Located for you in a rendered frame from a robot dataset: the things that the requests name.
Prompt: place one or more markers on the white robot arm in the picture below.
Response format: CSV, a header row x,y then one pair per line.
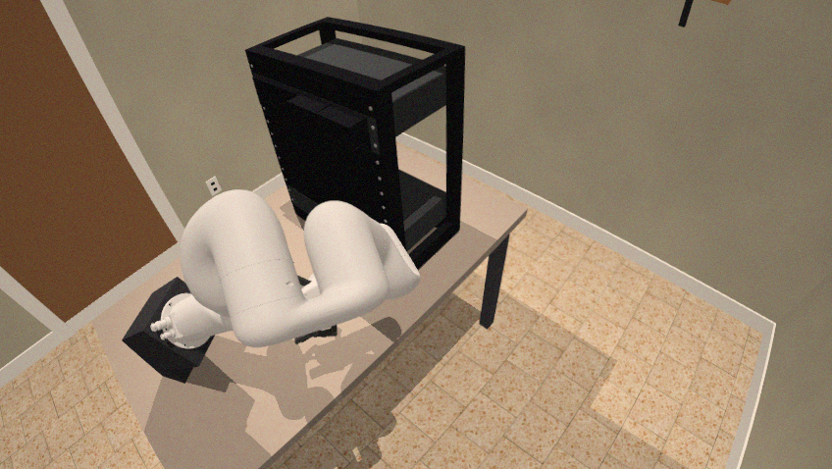
x,y
241,232

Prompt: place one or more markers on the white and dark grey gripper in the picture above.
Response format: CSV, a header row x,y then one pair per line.
x,y
311,290

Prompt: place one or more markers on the black equipment rack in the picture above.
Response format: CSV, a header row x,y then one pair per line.
x,y
351,91

